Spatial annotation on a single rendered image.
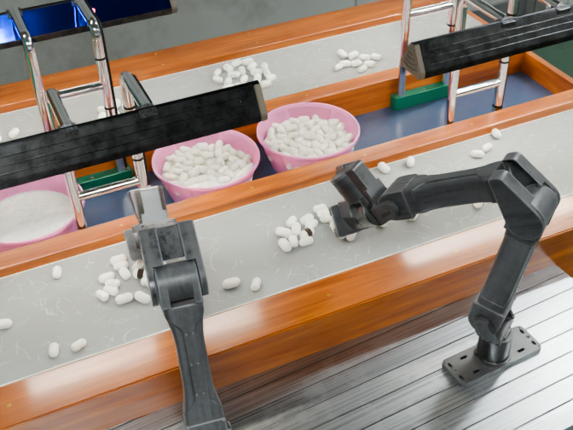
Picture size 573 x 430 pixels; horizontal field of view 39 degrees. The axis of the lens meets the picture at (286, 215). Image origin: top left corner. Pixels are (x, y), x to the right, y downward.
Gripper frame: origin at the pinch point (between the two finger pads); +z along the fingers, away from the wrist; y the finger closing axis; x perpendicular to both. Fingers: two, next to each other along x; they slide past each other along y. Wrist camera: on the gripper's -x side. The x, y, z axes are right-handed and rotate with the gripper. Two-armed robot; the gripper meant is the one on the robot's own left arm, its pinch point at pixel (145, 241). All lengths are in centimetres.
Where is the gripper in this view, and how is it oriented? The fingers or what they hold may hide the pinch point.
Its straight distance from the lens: 180.2
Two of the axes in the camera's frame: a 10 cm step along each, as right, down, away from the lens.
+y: -9.1, 2.7, -3.1
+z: -3.0, 0.7, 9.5
